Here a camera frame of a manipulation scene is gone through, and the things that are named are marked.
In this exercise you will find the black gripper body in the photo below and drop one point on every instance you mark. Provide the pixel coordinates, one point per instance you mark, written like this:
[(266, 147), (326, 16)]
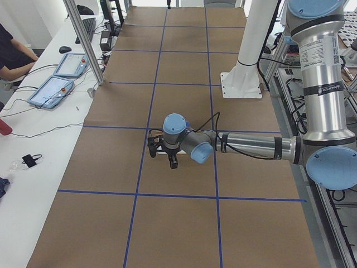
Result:
[(170, 152)]

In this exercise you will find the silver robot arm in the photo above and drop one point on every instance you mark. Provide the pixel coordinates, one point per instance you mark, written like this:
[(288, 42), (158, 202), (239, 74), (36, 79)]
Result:
[(328, 149)]

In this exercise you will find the white towel rack base tray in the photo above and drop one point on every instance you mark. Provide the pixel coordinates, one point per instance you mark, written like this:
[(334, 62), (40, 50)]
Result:
[(166, 147)]

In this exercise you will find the small metal cylinder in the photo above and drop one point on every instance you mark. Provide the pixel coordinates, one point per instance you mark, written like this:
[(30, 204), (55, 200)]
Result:
[(91, 92)]

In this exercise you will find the lower blue teach pendant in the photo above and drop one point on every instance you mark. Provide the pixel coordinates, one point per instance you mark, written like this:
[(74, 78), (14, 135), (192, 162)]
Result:
[(51, 92)]

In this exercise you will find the blue teach pendant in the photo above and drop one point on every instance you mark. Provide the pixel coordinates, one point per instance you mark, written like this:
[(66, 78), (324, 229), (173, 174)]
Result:
[(51, 92), (72, 65)]

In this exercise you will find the black power adapter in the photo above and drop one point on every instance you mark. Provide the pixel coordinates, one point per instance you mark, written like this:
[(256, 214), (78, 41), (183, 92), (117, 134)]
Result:
[(105, 41)]

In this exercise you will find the upper blue teach pendant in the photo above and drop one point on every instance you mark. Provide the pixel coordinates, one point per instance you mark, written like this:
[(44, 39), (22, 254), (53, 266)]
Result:
[(72, 65)]

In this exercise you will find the black computer mouse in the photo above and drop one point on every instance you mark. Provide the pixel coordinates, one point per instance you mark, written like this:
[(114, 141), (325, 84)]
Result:
[(64, 49)]

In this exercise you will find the black keyboard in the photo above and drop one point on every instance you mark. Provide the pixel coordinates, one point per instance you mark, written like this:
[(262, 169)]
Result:
[(89, 27)]

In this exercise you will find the red fire extinguisher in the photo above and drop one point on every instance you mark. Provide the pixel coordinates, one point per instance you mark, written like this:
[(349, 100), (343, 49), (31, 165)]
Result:
[(5, 129)]

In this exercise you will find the seated person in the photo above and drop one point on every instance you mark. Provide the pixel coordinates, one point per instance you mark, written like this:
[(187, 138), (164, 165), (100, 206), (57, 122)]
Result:
[(16, 59)]

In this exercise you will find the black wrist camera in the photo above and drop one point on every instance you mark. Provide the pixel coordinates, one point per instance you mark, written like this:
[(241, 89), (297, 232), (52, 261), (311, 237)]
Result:
[(153, 145)]

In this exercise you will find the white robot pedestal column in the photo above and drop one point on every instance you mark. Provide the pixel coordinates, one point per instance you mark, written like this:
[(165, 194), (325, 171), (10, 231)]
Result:
[(243, 80)]

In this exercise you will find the aluminium frame post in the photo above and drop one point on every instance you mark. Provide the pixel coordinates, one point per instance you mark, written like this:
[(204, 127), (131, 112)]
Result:
[(84, 40)]

